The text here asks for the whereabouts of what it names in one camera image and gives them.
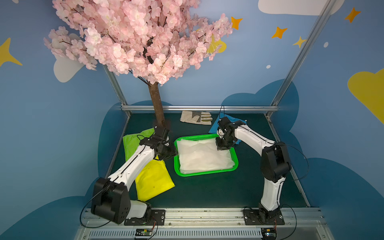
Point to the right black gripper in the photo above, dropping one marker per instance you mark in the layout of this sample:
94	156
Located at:
223	142

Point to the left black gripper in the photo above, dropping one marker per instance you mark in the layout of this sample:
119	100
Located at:
167	149

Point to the green plastic basket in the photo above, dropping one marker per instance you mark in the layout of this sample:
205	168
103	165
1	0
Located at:
197	138

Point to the white raincoat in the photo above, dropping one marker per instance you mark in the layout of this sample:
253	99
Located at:
202	156

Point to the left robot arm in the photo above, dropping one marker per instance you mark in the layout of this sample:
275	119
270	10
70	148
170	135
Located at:
111	199

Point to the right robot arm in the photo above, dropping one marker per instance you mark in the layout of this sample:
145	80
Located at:
275	161

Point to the blue folded raincoat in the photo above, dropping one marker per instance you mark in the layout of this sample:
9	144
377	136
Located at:
214	128

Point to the lime green folded raincoat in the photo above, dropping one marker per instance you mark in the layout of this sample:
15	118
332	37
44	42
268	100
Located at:
132	141

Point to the yellow-green folded raincoat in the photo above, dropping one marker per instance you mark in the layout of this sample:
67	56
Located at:
153	180

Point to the beige work glove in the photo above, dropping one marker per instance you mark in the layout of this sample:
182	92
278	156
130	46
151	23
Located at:
198	118

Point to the left circuit board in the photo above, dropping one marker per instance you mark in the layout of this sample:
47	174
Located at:
143	233

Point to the circuit board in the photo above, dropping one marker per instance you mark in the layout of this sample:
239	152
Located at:
269	234
143	233

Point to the pink cherry blossom tree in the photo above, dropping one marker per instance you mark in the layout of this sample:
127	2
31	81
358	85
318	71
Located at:
152	40

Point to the right circuit board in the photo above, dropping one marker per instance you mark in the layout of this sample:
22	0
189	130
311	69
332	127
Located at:
269	234

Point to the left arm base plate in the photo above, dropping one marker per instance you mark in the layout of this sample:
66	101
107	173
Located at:
153	217

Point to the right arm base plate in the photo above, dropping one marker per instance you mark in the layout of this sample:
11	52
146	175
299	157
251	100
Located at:
255	217

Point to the aluminium frame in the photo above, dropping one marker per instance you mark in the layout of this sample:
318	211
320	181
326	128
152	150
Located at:
204	223

